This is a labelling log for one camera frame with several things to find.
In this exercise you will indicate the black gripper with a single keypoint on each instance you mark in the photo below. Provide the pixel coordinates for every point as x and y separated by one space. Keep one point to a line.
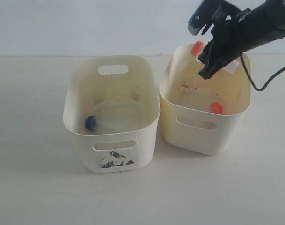
218 52

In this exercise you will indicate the cream plastic bin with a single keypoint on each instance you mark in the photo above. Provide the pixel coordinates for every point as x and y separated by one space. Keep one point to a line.
121 89
185 98

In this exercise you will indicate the blue-capped tube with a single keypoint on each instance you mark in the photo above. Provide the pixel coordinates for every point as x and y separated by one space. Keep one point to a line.
94 123

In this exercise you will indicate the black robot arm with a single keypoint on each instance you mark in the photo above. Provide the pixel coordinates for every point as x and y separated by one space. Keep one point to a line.
245 31

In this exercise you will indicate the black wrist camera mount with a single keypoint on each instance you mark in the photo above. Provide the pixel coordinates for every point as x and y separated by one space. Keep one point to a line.
211 12

